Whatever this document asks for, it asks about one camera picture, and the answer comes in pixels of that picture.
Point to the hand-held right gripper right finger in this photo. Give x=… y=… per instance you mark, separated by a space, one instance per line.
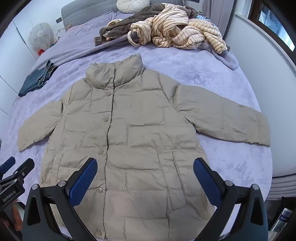
x=207 y=183

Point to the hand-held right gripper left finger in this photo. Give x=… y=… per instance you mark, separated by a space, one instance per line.
x=84 y=183

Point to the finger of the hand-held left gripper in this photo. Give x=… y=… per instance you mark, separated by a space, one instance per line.
x=23 y=170
x=7 y=162

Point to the beige puffer jacket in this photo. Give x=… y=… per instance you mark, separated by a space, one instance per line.
x=138 y=127

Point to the grey ribbed panel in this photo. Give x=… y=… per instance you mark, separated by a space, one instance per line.
x=284 y=185

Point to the folded blue jeans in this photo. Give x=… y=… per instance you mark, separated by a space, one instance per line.
x=32 y=82

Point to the blue printed booklet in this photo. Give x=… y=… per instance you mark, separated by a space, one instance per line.
x=284 y=217

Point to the bed with lavender cover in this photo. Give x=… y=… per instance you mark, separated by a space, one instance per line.
x=208 y=81

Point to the white wardrobe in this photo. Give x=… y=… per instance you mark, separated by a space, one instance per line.
x=13 y=58

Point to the red packet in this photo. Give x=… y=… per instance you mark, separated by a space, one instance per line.
x=40 y=52

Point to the lavender fleece blanket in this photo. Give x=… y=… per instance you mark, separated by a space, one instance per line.
x=81 y=44

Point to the brown fleece robe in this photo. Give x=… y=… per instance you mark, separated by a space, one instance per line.
x=115 y=32

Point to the cream striped fleece robe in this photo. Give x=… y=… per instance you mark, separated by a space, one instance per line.
x=171 y=27

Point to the blue patterned cloth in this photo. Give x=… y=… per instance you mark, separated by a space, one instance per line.
x=203 y=18

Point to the grey quilted headboard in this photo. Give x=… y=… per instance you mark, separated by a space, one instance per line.
x=81 y=11

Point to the grey curtain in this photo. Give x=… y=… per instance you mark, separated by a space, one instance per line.
x=222 y=14

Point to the dark framed window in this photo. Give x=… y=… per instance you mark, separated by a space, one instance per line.
x=272 y=20

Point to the round white pleated cushion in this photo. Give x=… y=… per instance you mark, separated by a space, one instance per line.
x=131 y=5

